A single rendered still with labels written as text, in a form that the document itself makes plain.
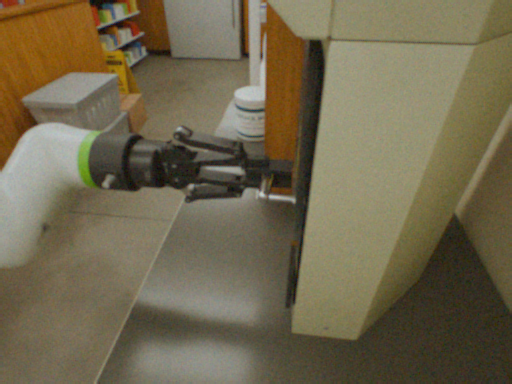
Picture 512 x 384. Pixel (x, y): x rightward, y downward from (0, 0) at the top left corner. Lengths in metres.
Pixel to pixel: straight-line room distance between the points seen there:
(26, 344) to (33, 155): 1.49
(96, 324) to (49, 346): 0.21
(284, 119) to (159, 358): 0.52
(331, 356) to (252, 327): 0.14
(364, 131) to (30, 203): 0.43
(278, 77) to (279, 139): 0.14
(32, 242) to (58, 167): 0.11
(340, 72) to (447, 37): 0.08
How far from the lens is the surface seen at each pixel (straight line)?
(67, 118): 2.57
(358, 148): 0.32
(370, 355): 0.61
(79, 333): 1.86
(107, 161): 0.50
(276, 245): 0.71
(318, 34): 0.28
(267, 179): 0.44
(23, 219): 0.50
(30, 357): 1.90
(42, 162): 0.54
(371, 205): 0.37
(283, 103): 0.70
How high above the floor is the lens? 1.47
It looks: 38 degrees down
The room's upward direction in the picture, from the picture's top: straight up
